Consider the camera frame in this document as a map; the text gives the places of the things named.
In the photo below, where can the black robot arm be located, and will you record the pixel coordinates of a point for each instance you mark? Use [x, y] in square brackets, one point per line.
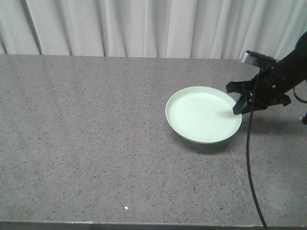
[296, 61]

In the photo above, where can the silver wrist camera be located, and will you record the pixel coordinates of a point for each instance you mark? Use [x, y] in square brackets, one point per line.
[257, 59]

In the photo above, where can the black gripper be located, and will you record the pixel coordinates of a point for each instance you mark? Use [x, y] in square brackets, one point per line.
[266, 89]

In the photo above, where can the light green round plate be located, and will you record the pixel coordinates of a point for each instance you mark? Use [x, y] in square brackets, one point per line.
[202, 114]

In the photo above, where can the white pleated curtain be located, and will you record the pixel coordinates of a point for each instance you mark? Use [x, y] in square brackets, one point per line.
[215, 29]

